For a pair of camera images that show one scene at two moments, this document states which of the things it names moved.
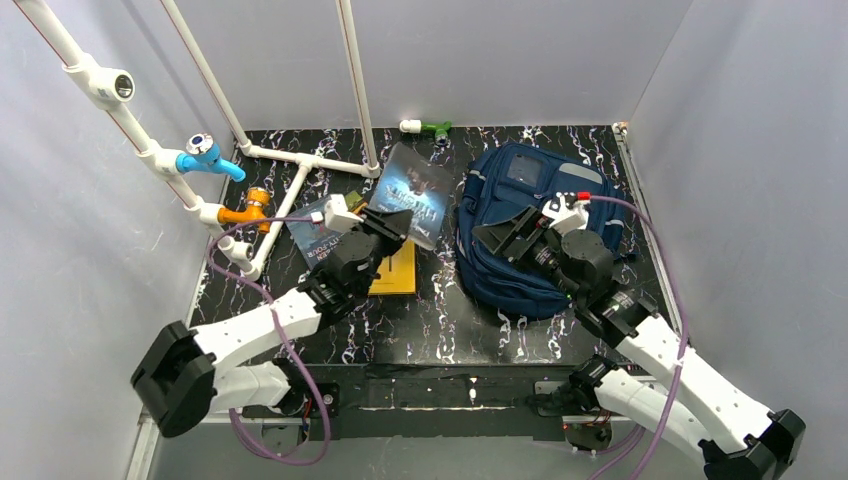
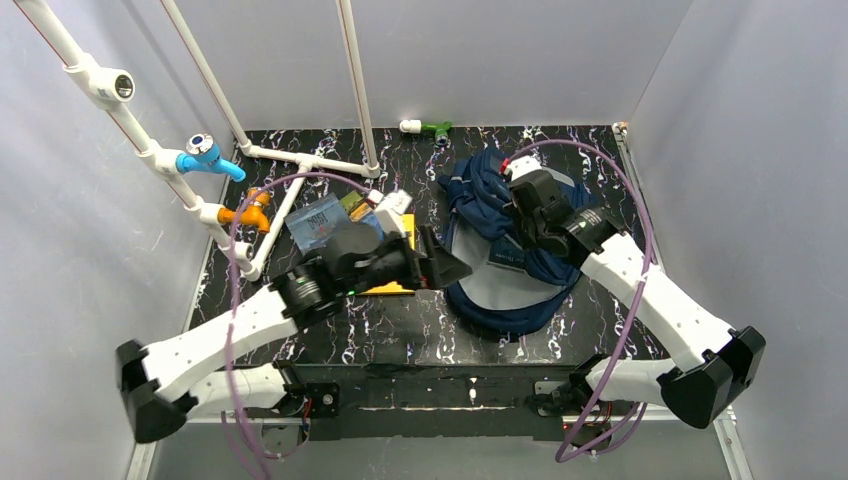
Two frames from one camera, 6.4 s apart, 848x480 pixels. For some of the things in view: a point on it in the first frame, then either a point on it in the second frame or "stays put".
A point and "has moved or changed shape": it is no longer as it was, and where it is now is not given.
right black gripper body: (520, 232) to (530, 203)
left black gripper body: (378, 226) to (421, 261)
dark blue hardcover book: (413, 181) has moved or changed shape
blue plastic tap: (203, 155) stays put
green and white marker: (440, 129) stays put
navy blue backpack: (506, 178) has moved or changed shape
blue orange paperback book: (355, 202) stays put
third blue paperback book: (315, 241) stays put
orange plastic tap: (257, 199) stays put
